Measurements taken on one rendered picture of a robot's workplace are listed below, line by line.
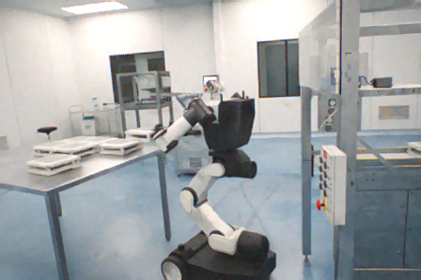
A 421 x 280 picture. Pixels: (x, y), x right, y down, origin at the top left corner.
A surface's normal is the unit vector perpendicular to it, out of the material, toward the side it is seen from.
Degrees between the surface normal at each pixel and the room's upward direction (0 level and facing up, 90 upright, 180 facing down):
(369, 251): 90
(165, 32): 90
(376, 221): 90
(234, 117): 90
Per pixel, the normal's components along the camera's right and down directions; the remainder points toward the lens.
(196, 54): -0.20, 0.21
